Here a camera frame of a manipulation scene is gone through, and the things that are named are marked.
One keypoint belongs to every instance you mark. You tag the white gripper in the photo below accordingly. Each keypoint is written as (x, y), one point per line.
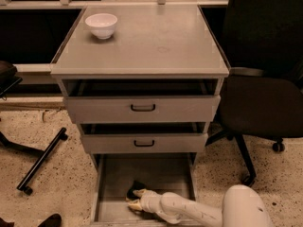
(149, 201)

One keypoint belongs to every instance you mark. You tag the green yellow sponge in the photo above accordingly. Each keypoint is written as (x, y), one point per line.
(130, 196)

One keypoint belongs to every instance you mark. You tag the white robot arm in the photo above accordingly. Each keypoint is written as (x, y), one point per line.
(241, 207)

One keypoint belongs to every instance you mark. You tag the bottom grey drawer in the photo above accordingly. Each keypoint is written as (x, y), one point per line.
(160, 172)

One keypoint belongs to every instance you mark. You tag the grey drawer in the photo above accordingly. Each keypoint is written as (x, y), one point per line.
(160, 172)
(143, 137)
(139, 100)

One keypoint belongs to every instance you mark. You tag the middle grey drawer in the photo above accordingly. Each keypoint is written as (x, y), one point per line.
(143, 137)

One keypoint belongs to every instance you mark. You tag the top grey drawer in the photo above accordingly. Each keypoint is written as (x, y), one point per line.
(139, 100)

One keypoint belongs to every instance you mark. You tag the grey drawer cabinet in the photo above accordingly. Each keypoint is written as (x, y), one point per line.
(150, 42)

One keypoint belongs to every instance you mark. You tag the dark shoe bottom left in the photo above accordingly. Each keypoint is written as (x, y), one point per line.
(54, 220)

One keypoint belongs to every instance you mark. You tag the white ceramic bowl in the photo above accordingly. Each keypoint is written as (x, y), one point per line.
(102, 25)

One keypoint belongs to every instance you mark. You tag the black office chair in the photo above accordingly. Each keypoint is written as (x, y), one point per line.
(263, 42)

